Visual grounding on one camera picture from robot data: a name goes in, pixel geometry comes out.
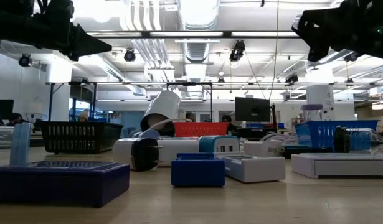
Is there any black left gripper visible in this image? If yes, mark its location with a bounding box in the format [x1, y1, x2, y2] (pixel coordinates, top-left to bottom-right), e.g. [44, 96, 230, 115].
[32, 0, 113, 62]

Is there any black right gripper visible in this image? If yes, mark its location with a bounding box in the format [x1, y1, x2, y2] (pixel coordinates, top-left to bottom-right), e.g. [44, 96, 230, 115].
[291, 0, 371, 63]

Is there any purple hourglass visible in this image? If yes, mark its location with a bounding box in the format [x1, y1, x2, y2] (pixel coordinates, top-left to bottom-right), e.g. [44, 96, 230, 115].
[301, 103, 324, 122]

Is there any pale bluish white wall charger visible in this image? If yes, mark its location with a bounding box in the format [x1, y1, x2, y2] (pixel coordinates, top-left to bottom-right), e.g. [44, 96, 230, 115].
[9, 122, 32, 166]

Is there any white charger with black face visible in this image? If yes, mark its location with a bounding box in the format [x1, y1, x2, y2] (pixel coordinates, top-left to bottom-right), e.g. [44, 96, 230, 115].
[112, 137, 163, 172]

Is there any dark purple digital display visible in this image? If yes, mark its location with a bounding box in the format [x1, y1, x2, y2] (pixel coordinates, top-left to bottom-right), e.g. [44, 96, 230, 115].
[0, 160, 131, 208]

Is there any teal white wall charger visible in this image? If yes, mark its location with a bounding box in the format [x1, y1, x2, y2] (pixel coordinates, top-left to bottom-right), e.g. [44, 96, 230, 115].
[198, 135, 241, 154]

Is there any blue framed digital display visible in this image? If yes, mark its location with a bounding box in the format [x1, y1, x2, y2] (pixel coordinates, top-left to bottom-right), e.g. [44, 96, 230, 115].
[171, 152, 226, 188]

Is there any black ceiling spotlight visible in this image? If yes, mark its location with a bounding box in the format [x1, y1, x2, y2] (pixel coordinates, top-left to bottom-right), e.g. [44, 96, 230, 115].
[123, 48, 137, 63]
[229, 39, 247, 63]
[17, 53, 32, 68]
[284, 73, 300, 85]
[344, 51, 359, 63]

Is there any black computer monitor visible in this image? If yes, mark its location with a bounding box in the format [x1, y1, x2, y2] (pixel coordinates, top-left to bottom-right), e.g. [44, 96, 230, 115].
[0, 99, 15, 121]
[234, 96, 272, 123]

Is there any blue plastic basket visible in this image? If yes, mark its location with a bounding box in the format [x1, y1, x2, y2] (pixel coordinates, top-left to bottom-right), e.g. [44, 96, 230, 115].
[293, 119, 381, 153]

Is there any black plastic basket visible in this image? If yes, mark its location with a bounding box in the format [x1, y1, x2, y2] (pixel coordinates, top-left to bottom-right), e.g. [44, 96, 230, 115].
[40, 121, 124, 155]

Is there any white desk lamp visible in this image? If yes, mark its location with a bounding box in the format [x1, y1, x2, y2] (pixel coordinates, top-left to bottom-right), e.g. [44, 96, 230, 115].
[139, 90, 183, 138]

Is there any red plastic basket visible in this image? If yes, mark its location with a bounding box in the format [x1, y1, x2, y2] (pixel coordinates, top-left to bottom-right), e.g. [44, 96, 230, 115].
[173, 121, 229, 138]

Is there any black background frame structure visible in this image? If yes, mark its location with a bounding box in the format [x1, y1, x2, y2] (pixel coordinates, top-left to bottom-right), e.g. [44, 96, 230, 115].
[47, 80, 214, 123]

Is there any black overhead frame bar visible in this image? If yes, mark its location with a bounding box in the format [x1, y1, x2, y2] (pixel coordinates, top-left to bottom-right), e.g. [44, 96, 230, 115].
[85, 30, 304, 39]

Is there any white cube wall charger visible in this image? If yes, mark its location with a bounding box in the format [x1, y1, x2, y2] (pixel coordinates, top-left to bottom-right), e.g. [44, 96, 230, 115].
[243, 140, 285, 158]

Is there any large white wall charger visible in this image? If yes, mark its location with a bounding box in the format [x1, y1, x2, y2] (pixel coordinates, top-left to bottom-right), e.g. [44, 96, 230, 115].
[156, 136, 201, 168]

